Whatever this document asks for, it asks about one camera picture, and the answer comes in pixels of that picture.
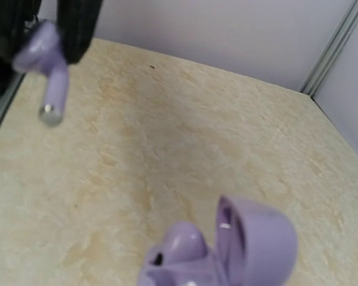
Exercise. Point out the purple earbud front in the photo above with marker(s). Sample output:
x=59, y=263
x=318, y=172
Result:
x=182, y=243

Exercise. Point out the purple round charging case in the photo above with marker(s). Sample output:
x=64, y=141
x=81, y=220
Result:
x=255, y=244

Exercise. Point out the left aluminium frame post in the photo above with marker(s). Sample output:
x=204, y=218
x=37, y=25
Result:
x=332, y=51

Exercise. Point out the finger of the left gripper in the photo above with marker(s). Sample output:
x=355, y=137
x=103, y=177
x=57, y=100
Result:
x=13, y=18
x=76, y=20

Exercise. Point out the purple earbud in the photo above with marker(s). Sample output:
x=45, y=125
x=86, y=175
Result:
x=182, y=243
x=43, y=54

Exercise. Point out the front aluminium rail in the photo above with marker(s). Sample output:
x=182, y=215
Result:
x=3, y=98

